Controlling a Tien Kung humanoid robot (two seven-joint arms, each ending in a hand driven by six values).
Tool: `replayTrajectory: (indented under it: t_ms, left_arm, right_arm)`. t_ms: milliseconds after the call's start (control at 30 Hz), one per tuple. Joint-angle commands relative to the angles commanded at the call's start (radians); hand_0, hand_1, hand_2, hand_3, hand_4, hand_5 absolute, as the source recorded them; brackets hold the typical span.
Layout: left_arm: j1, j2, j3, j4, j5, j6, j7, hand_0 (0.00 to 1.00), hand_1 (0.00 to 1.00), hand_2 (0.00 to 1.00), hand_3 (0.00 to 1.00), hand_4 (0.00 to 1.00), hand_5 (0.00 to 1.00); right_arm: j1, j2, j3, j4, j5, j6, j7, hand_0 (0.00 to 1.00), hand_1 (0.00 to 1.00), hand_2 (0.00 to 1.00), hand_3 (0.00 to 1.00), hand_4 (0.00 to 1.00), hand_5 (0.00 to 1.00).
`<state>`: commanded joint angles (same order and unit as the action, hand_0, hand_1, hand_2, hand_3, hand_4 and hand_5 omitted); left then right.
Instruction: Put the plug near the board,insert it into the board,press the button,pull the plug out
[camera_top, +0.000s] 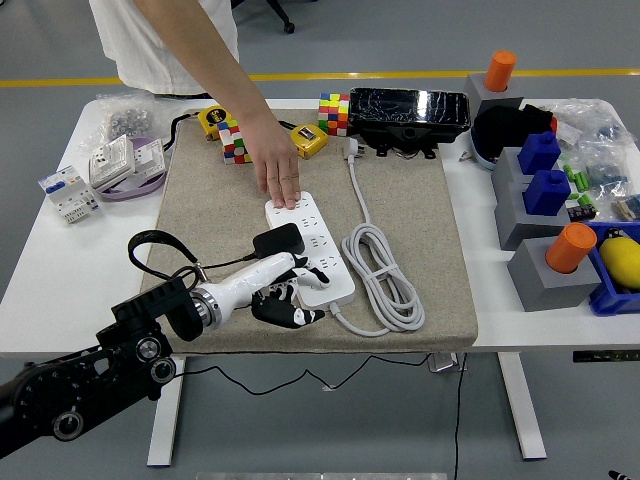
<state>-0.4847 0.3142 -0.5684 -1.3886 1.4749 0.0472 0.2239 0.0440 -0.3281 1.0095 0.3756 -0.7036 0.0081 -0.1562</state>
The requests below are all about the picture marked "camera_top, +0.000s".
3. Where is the grey block with hole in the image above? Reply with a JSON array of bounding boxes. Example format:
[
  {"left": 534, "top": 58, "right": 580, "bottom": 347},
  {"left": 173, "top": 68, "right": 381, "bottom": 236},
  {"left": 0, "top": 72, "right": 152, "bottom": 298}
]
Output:
[
  {"left": 507, "top": 238, "right": 603, "bottom": 314},
  {"left": 490, "top": 146, "right": 539, "bottom": 191},
  {"left": 463, "top": 72, "right": 525, "bottom": 126},
  {"left": 493, "top": 182, "right": 581, "bottom": 251}
]

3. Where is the yellow toy fruit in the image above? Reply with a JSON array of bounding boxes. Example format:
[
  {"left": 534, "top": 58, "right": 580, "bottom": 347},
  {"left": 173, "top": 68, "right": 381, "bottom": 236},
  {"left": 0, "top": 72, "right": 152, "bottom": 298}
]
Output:
[{"left": 598, "top": 227, "right": 640, "bottom": 292}]

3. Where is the white power strip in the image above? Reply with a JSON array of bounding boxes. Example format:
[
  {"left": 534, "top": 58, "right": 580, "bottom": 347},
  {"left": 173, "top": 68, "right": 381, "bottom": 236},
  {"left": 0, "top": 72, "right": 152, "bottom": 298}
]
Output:
[{"left": 263, "top": 189, "right": 357, "bottom": 310}]

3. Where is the purple tape roll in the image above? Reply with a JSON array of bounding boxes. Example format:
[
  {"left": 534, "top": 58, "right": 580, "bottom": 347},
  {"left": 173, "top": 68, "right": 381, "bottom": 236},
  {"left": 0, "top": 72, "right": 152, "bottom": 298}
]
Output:
[{"left": 94, "top": 135, "right": 167, "bottom": 203}]

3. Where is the person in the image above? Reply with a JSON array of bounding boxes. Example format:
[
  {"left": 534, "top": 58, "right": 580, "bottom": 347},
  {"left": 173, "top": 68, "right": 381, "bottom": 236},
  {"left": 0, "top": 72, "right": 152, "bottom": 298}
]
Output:
[{"left": 88, "top": 0, "right": 240, "bottom": 97}]

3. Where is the clear bag of metal nuts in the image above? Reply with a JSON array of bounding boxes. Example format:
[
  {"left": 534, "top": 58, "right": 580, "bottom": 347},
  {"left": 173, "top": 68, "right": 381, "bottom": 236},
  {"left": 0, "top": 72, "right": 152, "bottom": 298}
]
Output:
[{"left": 79, "top": 89, "right": 171, "bottom": 151}]

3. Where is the black device cracked screen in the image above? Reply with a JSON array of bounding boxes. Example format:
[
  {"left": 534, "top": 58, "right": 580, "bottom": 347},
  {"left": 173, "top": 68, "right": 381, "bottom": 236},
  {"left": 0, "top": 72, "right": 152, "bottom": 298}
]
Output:
[{"left": 347, "top": 87, "right": 473, "bottom": 161}]

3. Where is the small black component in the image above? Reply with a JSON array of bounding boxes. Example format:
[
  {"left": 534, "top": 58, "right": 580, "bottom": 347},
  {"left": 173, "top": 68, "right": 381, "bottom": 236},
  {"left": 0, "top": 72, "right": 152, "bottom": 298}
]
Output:
[{"left": 567, "top": 194, "right": 597, "bottom": 222}]

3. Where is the person's hand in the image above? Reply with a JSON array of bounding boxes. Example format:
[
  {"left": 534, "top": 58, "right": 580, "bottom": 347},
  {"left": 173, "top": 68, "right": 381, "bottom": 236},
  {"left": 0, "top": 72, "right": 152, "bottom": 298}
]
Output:
[{"left": 255, "top": 130, "right": 303, "bottom": 210}]

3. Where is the black office chair base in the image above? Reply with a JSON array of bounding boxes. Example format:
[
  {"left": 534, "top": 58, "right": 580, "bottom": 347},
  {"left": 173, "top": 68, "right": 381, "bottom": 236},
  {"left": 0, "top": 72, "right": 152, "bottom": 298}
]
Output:
[{"left": 264, "top": 0, "right": 296, "bottom": 35}]

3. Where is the white coiled power strip cord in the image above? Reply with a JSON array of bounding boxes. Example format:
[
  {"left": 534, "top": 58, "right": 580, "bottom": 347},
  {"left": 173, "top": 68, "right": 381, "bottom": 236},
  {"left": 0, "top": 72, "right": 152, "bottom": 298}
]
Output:
[{"left": 327, "top": 137, "right": 427, "bottom": 339}]

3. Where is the white table leg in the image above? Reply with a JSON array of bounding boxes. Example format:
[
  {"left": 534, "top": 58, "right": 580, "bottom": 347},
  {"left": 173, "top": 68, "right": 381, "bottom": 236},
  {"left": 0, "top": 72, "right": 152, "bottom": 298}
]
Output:
[
  {"left": 146, "top": 355, "right": 187, "bottom": 469},
  {"left": 497, "top": 352, "right": 547, "bottom": 461}
]

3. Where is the grey-brown mat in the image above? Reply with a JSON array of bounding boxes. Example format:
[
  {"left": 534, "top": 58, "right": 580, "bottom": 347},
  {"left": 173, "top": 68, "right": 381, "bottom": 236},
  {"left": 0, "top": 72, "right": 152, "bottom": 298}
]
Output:
[{"left": 139, "top": 107, "right": 480, "bottom": 355}]

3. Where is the blue plastic bin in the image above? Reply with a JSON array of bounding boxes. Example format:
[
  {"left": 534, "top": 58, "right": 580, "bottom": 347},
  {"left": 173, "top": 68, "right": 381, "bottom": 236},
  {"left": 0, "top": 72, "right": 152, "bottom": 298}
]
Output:
[{"left": 584, "top": 220, "right": 640, "bottom": 318}]

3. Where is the black table control panel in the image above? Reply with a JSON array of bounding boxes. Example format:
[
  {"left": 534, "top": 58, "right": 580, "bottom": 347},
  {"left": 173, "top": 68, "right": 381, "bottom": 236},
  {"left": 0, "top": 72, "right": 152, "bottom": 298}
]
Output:
[{"left": 572, "top": 350, "right": 640, "bottom": 363}]

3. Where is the thin black adapter cord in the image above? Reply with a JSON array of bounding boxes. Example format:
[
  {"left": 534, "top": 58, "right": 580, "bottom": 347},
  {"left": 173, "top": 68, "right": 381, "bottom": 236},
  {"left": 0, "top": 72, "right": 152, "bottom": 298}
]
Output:
[{"left": 184, "top": 252, "right": 436, "bottom": 397}]

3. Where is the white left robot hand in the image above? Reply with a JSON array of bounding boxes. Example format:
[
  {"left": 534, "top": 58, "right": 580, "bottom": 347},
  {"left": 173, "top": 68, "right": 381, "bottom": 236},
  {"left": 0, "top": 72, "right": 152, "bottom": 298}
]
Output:
[{"left": 197, "top": 251, "right": 332, "bottom": 330}]

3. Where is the orange cylinder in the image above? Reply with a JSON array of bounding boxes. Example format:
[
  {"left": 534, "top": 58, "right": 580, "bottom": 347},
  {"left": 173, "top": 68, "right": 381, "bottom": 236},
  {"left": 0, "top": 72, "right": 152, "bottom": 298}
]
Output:
[
  {"left": 544, "top": 222, "right": 599, "bottom": 275},
  {"left": 483, "top": 49, "right": 518, "bottom": 94}
]

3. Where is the white blue circuit breaker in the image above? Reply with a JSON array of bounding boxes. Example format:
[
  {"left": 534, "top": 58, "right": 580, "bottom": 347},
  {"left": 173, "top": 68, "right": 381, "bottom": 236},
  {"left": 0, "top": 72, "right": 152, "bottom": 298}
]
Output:
[{"left": 38, "top": 165, "right": 104, "bottom": 225}]

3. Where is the rubik's cube with yellow face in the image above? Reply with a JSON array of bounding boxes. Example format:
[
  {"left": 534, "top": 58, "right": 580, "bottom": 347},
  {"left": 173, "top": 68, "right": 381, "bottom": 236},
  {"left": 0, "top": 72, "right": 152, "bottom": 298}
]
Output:
[{"left": 317, "top": 92, "right": 351, "bottom": 137}]

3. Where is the yellow tape measure black disc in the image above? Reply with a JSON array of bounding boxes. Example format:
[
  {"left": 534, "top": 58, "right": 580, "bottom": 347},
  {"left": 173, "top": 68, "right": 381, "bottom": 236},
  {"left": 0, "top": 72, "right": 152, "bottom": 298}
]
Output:
[{"left": 166, "top": 103, "right": 232, "bottom": 152}]

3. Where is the white wall switch plate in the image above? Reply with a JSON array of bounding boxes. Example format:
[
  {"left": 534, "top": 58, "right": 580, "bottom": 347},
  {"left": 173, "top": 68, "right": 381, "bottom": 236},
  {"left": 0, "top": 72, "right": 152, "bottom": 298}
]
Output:
[{"left": 130, "top": 137, "right": 166, "bottom": 174}]

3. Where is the clear bag of beige parts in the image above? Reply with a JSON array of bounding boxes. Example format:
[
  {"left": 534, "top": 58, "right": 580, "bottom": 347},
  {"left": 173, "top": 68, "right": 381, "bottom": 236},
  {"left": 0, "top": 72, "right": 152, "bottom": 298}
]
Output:
[{"left": 610, "top": 193, "right": 640, "bottom": 222}]

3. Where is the metal bracket under table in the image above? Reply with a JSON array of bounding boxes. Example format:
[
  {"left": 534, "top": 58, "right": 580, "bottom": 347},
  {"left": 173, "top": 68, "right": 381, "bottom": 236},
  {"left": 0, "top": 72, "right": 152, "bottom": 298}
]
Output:
[{"left": 428, "top": 352, "right": 469, "bottom": 374}]

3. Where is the black cap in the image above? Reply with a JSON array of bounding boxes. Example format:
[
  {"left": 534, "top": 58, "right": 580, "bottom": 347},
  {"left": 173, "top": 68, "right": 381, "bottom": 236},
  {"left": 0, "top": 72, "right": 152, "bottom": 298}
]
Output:
[{"left": 472, "top": 103, "right": 556, "bottom": 161}]

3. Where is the black hanging cable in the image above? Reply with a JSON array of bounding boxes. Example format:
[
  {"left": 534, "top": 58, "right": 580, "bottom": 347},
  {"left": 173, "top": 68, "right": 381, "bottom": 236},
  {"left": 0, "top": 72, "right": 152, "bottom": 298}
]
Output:
[{"left": 452, "top": 352, "right": 464, "bottom": 480}]

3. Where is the yellow tape measure black clip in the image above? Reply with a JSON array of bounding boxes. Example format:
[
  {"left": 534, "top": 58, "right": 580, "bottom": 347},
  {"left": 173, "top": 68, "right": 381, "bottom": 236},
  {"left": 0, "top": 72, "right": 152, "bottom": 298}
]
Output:
[{"left": 277, "top": 119, "right": 330, "bottom": 160}]

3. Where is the blue block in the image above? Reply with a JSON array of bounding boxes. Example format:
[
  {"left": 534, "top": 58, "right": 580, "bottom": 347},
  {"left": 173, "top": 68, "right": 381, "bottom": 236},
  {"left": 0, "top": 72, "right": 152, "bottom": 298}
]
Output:
[
  {"left": 522, "top": 169, "right": 572, "bottom": 217},
  {"left": 517, "top": 130, "right": 562, "bottom": 176}
]

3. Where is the rubik's cube with white face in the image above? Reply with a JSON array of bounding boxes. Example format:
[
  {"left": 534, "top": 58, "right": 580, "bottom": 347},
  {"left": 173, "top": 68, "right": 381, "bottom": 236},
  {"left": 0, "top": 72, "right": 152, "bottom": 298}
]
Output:
[{"left": 217, "top": 118, "right": 254, "bottom": 165}]

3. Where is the clear bag of blue parts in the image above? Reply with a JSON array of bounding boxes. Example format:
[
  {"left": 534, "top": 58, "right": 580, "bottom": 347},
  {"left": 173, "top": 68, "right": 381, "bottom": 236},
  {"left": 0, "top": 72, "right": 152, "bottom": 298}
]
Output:
[{"left": 579, "top": 142, "right": 640, "bottom": 201}]

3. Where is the black power adapter plug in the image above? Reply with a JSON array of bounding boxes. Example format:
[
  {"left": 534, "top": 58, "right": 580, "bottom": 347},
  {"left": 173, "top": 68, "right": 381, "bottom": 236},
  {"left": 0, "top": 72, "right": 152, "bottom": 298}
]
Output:
[{"left": 252, "top": 223, "right": 306, "bottom": 260}]

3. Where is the clear bag of small parts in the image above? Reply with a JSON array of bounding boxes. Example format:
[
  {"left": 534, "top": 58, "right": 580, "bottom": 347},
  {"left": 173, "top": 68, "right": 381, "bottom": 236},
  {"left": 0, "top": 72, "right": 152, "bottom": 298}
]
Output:
[{"left": 549, "top": 98, "right": 632, "bottom": 151}]

